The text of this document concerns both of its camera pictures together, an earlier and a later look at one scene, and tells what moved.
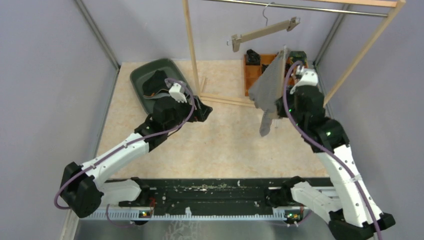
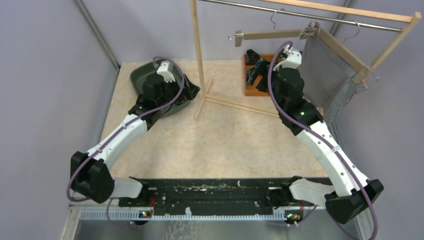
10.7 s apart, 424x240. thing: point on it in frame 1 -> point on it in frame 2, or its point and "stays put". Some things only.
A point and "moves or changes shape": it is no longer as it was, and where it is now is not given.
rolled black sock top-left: (252, 56) stays put
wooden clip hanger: (279, 92) moves or changes shape
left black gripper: (200, 112) -> (189, 91)
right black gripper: (282, 112) -> (261, 68)
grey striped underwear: (264, 94) -> (328, 78)
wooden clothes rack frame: (349, 74) -> (413, 19)
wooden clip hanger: (262, 30) -> (309, 30)
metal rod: (312, 9) -> (303, 15)
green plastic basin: (138, 76) stays put
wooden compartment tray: (251, 72) stays put
